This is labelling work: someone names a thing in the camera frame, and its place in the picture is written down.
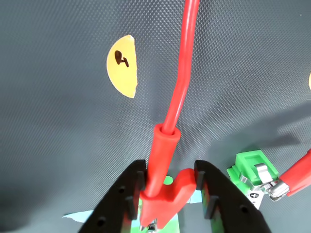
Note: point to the orange half-round sticker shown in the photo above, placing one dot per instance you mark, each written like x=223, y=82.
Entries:
x=310, y=81

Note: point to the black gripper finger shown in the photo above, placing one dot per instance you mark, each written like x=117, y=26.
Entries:
x=114, y=206
x=233, y=211

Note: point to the green battery holder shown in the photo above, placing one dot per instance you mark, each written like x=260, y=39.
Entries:
x=245, y=165

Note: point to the dark grey work mat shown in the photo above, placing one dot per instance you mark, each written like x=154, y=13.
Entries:
x=60, y=97

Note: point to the green bulb holder block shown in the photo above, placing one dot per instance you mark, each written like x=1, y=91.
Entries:
x=173, y=225

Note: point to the red alligator clip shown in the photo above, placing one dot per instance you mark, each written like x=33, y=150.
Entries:
x=298, y=174
x=160, y=194

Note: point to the orange round sticker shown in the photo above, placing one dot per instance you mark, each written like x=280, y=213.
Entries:
x=124, y=77

